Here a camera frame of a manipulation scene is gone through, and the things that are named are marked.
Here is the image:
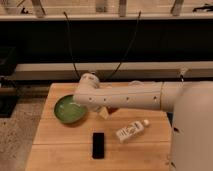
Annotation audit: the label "white plastic bottle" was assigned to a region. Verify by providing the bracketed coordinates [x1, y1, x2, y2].
[116, 119, 150, 143]

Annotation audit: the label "black cable right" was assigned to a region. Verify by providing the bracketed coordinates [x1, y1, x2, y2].
[105, 10, 142, 81]

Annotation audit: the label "black cable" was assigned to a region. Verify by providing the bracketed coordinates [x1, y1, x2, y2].
[62, 11, 82, 81]
[105, 10, 142, 81]

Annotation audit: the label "black smartphone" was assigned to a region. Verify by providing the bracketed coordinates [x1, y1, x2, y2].
[92, 133, 105, 159]

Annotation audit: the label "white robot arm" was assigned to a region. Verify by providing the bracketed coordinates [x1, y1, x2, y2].
[74, 73, 213, 171]

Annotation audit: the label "green ceramic bowl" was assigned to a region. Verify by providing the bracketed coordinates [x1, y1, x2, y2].
[54, 95, 87, 124]

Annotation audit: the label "black cable left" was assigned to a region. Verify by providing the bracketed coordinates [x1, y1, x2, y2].
[62, 11, 82, 81]

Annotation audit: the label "clear plastic cup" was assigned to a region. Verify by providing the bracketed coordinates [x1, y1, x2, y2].
[129, 80, 143, 85]

